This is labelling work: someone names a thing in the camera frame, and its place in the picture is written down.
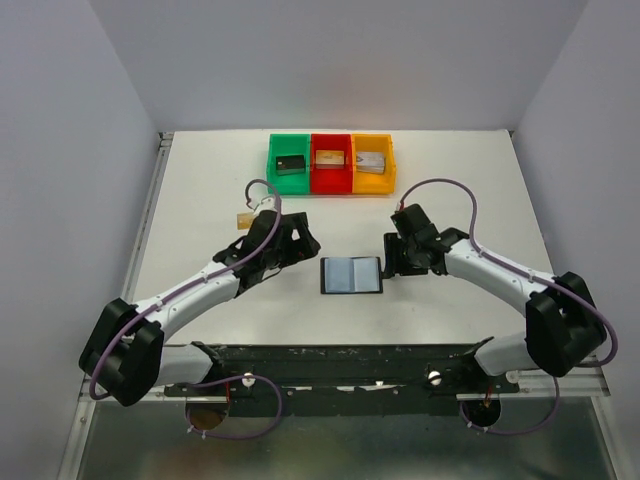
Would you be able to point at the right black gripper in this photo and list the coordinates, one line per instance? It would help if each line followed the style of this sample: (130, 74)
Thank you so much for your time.
(393, 262)

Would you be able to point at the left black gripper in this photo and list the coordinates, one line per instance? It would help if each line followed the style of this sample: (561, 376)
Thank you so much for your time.
(303, 247)

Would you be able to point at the gold VIP card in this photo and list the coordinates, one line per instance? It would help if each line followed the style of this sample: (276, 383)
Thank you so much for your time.
(244, 220)

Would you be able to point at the black leather card holder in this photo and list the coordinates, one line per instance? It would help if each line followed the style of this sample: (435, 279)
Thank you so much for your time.
(350, 275)

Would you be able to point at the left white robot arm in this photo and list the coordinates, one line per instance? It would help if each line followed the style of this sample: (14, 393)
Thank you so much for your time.
(126, 353)

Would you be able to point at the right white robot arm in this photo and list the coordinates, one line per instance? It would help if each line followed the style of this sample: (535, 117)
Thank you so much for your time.
(561, 327)

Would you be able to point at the black card in green bin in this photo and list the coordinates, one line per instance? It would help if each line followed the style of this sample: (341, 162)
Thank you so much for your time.
(290, 164)

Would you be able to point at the gold card in red bin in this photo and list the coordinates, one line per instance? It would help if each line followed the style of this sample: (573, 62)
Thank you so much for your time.
(329, 159)

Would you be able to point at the silver card in orange bin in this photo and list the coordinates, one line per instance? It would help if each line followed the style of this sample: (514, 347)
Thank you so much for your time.
(370, 162)

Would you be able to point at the red plastic bin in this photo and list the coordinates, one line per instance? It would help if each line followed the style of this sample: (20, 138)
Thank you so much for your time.
(331, 170)

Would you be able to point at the orange plastic bin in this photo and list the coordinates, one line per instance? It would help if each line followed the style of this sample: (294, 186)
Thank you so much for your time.
(368, 183)

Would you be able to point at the green plastic bin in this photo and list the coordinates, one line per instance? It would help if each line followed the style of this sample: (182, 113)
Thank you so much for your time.
(289, 144)

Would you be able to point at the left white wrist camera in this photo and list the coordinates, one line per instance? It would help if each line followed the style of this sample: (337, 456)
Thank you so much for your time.
(268, 203)

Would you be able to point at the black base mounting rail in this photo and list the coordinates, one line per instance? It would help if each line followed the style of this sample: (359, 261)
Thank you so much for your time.
(343, 380)

